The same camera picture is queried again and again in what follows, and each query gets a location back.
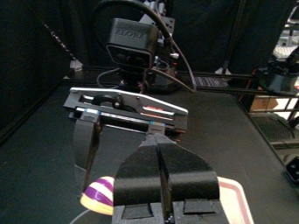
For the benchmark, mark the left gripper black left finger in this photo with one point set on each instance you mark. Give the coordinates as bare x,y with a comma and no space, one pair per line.
136,175

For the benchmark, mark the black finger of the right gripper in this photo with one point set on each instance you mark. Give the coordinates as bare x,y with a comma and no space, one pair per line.
86,140
157,128

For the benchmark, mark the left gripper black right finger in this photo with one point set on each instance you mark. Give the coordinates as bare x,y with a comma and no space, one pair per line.
191,175

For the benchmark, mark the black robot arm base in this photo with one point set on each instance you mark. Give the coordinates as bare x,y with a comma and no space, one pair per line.
278,74

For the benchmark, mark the purple white striped toy onion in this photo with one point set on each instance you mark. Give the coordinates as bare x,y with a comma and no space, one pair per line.
98,195

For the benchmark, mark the grey bowl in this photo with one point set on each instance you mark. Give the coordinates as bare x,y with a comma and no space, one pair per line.
79,217

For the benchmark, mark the white tray with pink rim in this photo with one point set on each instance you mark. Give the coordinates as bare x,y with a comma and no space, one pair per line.
234,201

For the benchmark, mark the white cloth clip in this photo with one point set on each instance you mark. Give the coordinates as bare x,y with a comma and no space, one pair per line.
223,71
76,65

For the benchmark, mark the small black device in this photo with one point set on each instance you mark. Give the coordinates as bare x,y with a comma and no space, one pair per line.
293,170

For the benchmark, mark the black mesh crate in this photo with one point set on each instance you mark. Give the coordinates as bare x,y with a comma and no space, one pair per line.
274,128

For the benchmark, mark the brown cardboard box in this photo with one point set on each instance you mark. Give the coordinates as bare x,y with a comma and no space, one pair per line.
265,103

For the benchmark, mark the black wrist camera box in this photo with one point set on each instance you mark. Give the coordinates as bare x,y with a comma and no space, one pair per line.
130,40

